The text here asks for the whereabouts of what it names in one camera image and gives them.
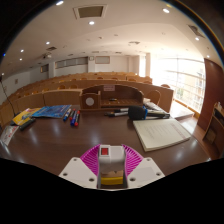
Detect yellow book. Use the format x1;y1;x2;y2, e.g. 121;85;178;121
11;107;44;127

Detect white book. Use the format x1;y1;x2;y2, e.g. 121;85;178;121
132;118;192;153

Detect dark marker pen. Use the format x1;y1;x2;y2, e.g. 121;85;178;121
69;108;77;127

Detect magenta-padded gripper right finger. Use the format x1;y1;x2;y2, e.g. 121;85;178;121
121;143;166;190

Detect blue book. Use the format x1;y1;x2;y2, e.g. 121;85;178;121
31;104;72;119

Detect black gooseneck microphone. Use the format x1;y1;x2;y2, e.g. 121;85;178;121
0;74;18;116

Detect blue marker pen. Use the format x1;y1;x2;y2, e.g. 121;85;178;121
62;107;73;122

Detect round ceiling lights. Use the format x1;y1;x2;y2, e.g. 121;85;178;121
5;0;212;63

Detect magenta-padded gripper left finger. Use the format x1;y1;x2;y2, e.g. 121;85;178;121
58;143;102;190

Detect red marker pen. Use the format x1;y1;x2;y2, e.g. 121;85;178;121
73;110;81;127

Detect wooden shelf unit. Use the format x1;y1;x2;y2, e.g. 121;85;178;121
202;101;224;158

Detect white charger block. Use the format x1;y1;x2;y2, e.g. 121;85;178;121
98;144;127;175

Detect white printed leaflet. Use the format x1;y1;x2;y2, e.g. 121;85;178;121
0;124;20;147

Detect wooden desk organizer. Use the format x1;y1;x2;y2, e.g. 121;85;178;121
78;83;145;111

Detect curved wooden front desk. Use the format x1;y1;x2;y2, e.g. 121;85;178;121
43;79;175;113

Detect large glass window wall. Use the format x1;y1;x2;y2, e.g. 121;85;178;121
149;56;206;114

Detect grey paper stack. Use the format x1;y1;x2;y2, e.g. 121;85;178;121
143;98;165;113

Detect rectangular ceiling vent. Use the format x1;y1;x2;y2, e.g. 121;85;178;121
73;4;109;20
187;24;206;38

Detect black handheld microphone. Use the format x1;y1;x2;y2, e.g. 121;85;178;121
127;105;171;121

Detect black whiteboard eraser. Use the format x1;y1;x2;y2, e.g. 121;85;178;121
18;117;37;132

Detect rows of wooden auditorium seats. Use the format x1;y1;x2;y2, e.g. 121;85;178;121
0;70;154;101

